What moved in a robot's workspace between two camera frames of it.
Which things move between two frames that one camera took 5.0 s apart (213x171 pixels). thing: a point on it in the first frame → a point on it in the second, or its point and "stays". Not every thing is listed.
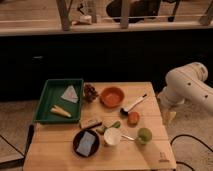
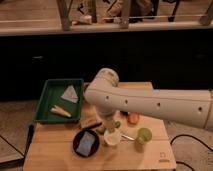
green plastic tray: x=52 y=95 stays
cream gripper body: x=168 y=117 → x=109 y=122
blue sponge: x=86 y=143 stays
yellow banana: x=60 y=111 stays
